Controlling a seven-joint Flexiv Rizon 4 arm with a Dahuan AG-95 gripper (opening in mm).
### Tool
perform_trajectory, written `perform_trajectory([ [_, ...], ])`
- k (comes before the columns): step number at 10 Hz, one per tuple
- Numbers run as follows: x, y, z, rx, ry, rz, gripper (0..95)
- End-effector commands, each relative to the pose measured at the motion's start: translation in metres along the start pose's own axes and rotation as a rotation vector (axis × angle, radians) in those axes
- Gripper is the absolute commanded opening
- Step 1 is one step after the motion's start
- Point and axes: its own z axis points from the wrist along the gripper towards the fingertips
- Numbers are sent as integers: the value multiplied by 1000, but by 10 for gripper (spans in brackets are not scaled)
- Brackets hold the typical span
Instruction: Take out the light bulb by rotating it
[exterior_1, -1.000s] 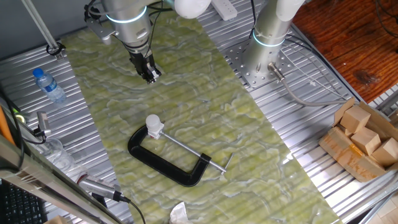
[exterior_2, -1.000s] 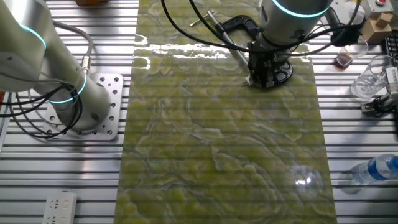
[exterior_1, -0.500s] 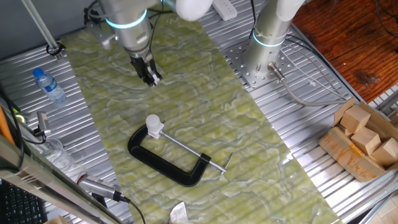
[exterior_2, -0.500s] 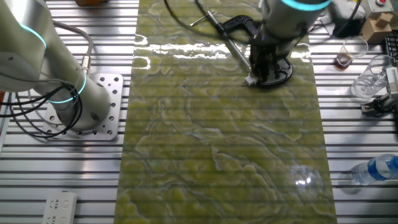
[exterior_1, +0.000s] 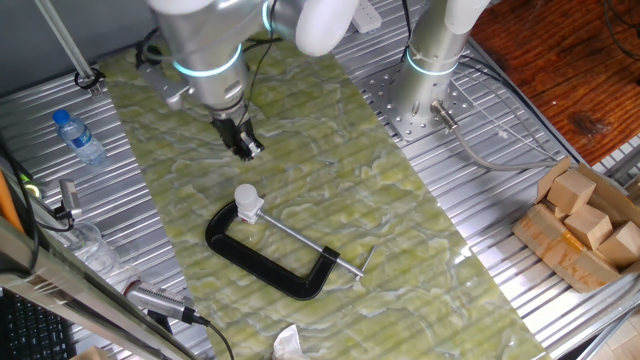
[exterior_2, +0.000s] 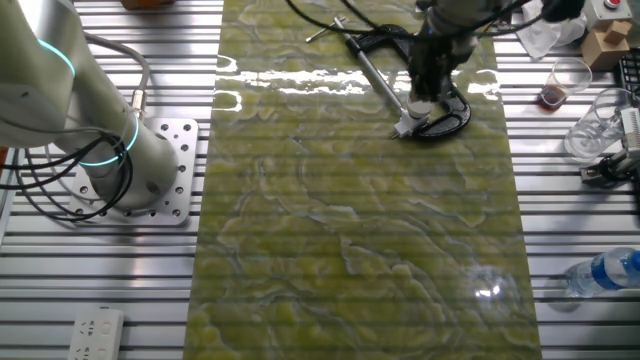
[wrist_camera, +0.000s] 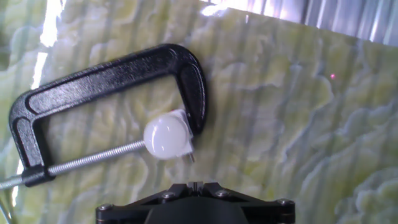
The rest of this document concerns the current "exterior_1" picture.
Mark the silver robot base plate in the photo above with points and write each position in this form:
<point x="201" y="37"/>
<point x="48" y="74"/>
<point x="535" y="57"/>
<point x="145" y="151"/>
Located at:
<point x="380" y="95"/>

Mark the light wooden block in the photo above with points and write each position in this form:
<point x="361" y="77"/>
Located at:
<point x="570" y="192"/>
<point x="622" y="247"/>
<point x="590" y="227"/>

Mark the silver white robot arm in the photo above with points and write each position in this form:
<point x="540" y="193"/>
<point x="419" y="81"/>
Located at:
<point x="210" y="40"/>

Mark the slanted aluminium pole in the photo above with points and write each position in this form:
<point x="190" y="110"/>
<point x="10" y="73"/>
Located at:
<point x="65" y="40"/>

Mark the white power strip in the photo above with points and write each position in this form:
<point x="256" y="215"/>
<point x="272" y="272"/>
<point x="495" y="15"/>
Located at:
<point x="367" y="15"/>

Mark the white lamp socket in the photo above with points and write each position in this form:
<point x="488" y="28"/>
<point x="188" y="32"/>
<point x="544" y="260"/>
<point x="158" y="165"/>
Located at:
<point x="250" y="212"/>

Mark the black C-clamp with steel screw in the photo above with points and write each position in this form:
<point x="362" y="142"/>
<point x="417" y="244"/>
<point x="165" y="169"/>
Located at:
<point x="260" y="267"/>

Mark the aluminium frame rail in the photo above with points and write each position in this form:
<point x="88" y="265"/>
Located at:
<point x="75" y="295"/>

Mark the empty clear plastic cup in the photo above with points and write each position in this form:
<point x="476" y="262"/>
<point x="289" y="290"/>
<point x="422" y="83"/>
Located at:
<point x="92" y="247"/>

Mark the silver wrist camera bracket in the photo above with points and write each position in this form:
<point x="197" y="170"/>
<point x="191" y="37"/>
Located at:
<point x="167" y="90"/>

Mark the crumpled white tissue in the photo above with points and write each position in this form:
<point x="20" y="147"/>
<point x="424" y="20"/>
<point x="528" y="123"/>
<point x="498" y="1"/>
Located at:
<point x="287" y="345"/>

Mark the brown cardboard box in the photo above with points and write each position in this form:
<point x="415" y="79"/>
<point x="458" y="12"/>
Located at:
<point x="555" y="250"/>

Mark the green marble pattern mat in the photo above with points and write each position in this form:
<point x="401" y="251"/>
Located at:
<point x="325" y="165"/>

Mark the water bottle with blue cap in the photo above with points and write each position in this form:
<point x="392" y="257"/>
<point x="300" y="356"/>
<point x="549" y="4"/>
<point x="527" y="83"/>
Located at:
<point x="80" y="140"/>

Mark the silver camera on black clamp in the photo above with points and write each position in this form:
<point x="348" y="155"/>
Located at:
<point x="69" y="195"/>

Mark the small cardboard box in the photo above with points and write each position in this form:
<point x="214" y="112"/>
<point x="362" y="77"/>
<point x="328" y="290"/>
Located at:
<point x="92" y="354"/>

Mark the ribbed silver camera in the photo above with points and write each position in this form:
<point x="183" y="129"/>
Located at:
<point x="160" y="300"/>

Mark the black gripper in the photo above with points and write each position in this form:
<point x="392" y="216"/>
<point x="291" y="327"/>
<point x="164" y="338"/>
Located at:
<point x="231" y="130"/>

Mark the black keyboard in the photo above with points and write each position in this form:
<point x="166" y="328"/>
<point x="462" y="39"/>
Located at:
<point x="30" y="330"/>

